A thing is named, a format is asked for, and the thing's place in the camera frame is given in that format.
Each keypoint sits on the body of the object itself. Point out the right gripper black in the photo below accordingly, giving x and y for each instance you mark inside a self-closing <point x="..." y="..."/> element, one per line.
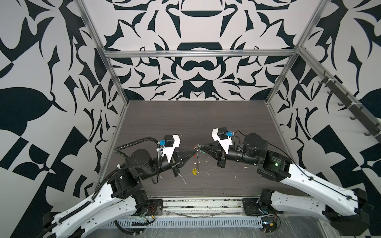
<point x="221" y="153"/>

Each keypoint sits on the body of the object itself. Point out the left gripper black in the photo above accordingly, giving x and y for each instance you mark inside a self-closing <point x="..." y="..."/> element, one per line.
<point x="174" y="160"/>

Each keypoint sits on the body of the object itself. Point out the metal keyring with red grip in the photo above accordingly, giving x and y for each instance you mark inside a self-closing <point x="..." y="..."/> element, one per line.
<point x="196" y="163"/>

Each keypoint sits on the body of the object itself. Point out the yellow capped key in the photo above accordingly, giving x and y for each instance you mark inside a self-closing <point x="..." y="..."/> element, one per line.
<point x="194" y="171"/>

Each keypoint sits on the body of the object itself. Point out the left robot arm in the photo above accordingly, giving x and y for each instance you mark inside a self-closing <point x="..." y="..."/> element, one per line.
<point x="119" y="195"/>

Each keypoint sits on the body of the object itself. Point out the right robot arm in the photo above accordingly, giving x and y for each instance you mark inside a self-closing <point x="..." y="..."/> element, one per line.
<point x="344" y="209"/>

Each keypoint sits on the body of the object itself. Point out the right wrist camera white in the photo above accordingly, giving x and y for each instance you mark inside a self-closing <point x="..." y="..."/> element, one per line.
<point x="224" y="137"/>

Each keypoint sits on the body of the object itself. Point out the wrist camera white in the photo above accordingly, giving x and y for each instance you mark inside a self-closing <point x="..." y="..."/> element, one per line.
<point x="224" y="137"/>
<point x="167" y="146"/>

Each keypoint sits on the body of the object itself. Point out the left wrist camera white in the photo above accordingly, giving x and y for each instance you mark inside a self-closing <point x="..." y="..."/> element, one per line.
<point x="167" y="146"/>

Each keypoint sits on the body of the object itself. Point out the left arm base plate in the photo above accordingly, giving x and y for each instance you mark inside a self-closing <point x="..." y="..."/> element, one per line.
<point x="147" y="207"/>

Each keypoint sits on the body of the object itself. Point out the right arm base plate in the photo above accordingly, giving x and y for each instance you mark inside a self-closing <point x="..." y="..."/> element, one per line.
<point x="252" y="207"/>

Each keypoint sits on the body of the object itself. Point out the white slotted cable duct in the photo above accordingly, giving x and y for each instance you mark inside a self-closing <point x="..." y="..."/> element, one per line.
<point x="198" y="222"/>

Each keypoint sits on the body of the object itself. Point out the black wall hook rail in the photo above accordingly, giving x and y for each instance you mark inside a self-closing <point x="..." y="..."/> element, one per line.
<point x="358" y="110"/>

